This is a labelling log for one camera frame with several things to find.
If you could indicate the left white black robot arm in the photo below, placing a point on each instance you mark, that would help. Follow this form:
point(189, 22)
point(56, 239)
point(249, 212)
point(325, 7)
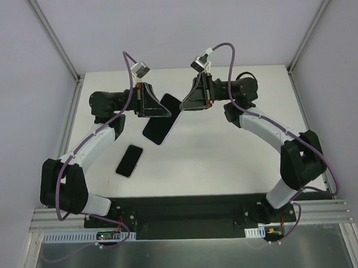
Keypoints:
point(63, 184)

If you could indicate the right white slotted cable duct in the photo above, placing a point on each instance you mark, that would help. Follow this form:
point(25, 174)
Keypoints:
point(255, 233)

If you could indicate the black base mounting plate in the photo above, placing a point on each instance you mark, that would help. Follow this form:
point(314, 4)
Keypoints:
point(191, 217)

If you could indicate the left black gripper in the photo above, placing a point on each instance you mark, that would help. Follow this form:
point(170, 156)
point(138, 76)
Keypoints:
point(140, 99)

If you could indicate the left white slotted cable duct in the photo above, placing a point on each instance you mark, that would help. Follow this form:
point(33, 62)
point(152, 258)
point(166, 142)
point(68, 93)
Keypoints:
point(87, 237)

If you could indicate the aluminium frame post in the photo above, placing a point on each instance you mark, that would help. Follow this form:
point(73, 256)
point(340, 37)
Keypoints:
point(53, 38)
point(313, 25)

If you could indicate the phone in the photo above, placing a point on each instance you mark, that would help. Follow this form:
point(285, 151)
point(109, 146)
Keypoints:
point(129, 161)
point(157, 129)

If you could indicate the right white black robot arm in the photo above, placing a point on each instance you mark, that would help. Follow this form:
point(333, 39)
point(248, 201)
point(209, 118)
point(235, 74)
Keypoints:
point(300, 153)

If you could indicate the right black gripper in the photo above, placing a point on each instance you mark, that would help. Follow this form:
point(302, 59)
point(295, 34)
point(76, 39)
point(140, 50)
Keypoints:
point(208, 90)

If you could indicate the right aluminium extrusion rail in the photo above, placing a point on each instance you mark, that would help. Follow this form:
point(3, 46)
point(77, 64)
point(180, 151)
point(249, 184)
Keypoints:
point(317, 212)

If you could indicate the white slotted cable duct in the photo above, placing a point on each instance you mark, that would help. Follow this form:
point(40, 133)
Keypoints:
point(87, 237)
point(255, 233)

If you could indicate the right aluminium frame post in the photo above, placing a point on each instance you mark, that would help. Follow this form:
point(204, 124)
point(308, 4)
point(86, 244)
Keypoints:
point(313, 25)

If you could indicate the phone in clear purple case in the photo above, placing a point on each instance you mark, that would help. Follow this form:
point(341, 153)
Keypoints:
point(129, 161)

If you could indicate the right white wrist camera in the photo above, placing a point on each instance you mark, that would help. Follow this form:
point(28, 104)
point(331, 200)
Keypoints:
point(201, 64)

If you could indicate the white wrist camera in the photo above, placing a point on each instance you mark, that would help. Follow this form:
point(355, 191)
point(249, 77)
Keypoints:
point(139, 70)
point(201, 64)

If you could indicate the lilac silicone phone case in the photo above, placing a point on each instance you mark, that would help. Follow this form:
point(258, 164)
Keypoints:
point(172, 104)

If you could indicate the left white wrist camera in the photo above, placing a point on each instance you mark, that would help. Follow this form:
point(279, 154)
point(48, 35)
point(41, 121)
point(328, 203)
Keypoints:
point(139, 70)

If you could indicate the aluminium extrusion rail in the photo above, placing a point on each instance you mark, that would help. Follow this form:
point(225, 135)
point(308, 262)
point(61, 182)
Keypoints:
point(46, 219)
point(317, 212)

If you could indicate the left aluminium frame post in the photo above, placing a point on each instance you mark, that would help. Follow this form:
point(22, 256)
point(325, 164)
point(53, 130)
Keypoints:
point(53, 38)

